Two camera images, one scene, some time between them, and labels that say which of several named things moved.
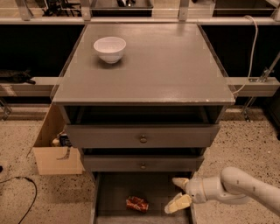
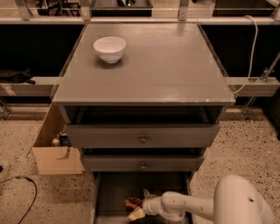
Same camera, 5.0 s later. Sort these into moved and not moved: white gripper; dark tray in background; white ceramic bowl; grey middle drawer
Moved: white gripper
Not moved: dark tray in background; grey middle drawer; white ceramic bowl
